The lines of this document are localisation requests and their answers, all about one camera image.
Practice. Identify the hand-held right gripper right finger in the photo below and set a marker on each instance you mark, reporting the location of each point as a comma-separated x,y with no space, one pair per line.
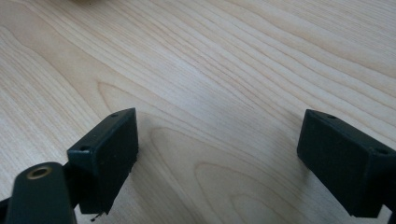
342,161

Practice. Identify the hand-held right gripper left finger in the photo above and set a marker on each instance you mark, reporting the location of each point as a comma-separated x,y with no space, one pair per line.
106,161

